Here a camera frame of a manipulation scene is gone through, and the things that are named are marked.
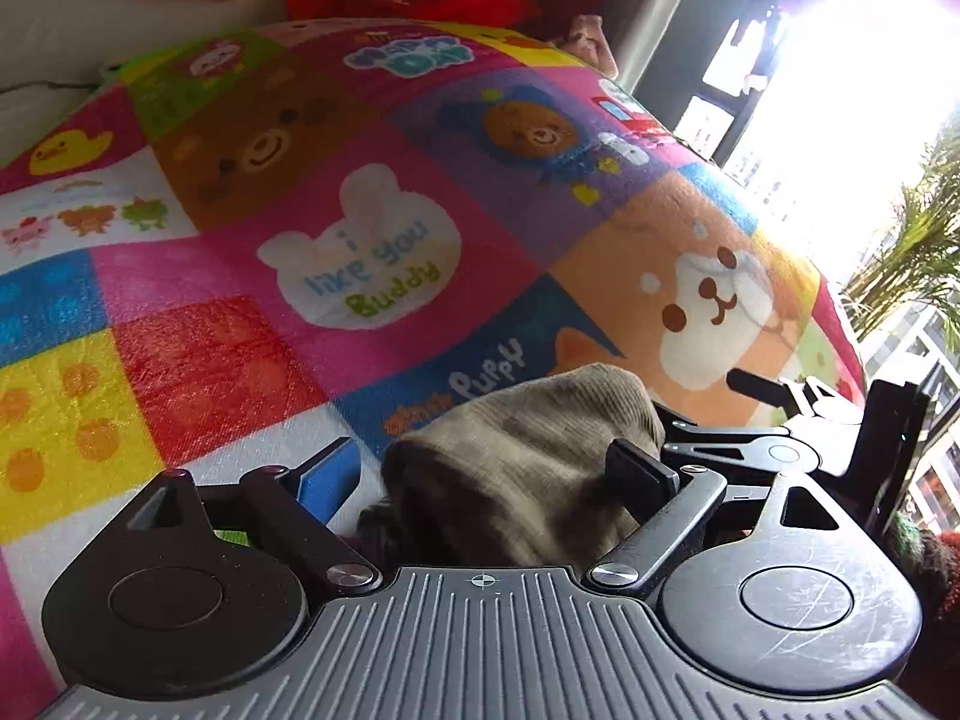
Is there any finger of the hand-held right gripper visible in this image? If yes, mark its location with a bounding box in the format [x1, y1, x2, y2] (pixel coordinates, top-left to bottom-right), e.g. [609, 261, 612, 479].
[651, 401, 781, 477]
[729, 369, 841, 421]

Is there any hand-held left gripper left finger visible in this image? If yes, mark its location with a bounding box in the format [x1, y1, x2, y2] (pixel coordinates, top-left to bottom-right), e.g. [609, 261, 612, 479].
[126, 435, 383, 599]

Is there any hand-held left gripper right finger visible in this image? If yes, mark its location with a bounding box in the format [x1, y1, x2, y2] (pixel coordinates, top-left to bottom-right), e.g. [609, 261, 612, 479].
[583, 437, 842, 601]

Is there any dark brown knit sweater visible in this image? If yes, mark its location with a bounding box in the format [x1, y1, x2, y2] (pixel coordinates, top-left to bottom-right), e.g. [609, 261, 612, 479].
[352, 499, 410, 565]

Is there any olive dotted corduroy garment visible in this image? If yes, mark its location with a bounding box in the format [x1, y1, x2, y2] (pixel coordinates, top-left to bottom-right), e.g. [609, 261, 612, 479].
[379, 362, 710, 567]

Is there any green palm plant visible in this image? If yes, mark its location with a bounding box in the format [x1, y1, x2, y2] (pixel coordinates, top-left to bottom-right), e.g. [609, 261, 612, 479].
[840, 135, 960, 346]

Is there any colourful printed play mat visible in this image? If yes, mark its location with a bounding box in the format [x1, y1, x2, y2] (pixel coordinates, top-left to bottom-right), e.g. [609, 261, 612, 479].
[0, 19, 867, 706]

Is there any bright window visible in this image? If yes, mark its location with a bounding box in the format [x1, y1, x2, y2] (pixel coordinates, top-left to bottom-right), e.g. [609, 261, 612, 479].
[675, 0, 960, 466]

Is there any pink cloth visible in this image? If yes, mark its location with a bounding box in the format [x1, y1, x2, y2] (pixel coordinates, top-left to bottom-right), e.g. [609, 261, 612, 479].
[566, 13, 620, 80]

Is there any white sofa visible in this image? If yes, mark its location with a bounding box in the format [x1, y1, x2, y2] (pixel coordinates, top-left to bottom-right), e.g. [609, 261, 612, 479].
[0, 0, 301, 166]

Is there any thin dark cable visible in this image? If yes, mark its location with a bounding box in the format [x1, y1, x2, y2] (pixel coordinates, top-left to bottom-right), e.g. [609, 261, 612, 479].
[0, 75, 102, 97]

